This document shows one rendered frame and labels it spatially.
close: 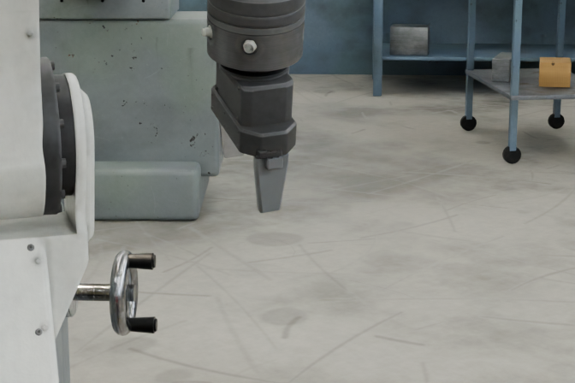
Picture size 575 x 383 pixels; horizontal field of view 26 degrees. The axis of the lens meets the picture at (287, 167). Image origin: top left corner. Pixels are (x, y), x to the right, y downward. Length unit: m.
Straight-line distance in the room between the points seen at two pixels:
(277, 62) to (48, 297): 0.29
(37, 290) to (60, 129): 0.14
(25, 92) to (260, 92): 0.21
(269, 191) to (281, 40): 0.15
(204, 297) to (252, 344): 0.43
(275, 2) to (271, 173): 0.16
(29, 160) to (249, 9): 0.23
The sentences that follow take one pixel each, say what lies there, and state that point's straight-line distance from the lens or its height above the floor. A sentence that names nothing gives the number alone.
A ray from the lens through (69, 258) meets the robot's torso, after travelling 1.13.
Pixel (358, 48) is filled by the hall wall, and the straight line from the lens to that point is 8.17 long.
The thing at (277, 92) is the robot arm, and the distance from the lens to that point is 1.12.
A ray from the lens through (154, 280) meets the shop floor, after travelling 3.98.
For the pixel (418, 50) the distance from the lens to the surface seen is 7.41.
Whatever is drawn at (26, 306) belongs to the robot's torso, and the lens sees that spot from 1.11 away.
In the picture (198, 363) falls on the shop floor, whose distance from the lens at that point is 3.31.
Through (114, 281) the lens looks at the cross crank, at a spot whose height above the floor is 0.71.
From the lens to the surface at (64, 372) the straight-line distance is 1.92.
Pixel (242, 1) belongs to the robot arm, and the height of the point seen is 1.13.
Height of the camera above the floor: 1.23
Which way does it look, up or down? 13 degrees down
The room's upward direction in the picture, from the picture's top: straight up
